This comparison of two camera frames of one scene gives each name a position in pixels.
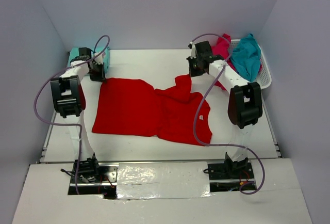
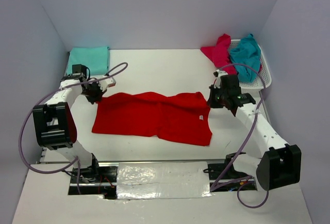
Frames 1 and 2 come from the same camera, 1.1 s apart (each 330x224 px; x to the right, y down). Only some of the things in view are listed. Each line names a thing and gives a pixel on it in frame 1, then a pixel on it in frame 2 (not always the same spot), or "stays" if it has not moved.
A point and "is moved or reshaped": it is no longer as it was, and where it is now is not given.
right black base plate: [218, 171] stays
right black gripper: [193, 73] -> [211, 101]
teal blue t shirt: [246, 56] stays
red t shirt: [133, 107] is moved or reshaped
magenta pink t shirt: [221, 49] stays
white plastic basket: [263, 78] stays
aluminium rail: [160, 161] stays
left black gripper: [102, 73] -> [97, 98]
